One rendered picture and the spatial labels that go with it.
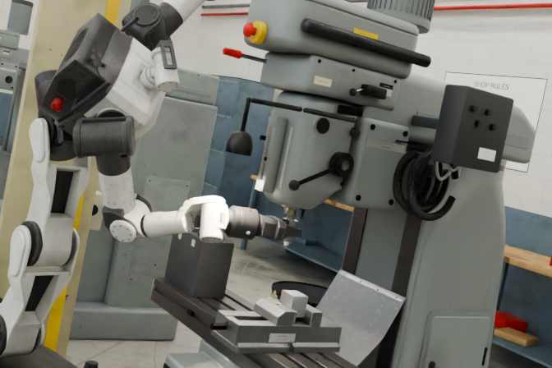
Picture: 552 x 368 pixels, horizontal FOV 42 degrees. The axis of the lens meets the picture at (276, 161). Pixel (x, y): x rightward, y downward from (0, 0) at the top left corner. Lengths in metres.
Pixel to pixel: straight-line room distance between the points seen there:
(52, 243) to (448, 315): 1.25
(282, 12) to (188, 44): 10.06
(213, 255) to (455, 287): 0.77
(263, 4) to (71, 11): 1.70
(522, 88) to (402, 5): 4.81
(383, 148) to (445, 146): 0.22
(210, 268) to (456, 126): 0.92
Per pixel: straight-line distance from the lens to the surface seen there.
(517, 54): 7.03
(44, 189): 2.33
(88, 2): 3.58
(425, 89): 2.20
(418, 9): 2.18
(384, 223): 2.33
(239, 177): 9.45
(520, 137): 2.56
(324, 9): 1.92
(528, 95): 6.86
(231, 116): 9.32
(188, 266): 2.40
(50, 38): 3.52
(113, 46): 2.08
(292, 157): 1.97
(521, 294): 6.68
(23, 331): 2.52
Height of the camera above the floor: 1.53
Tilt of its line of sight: 3 degrees down
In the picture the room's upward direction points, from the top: 11 degrees clockwise
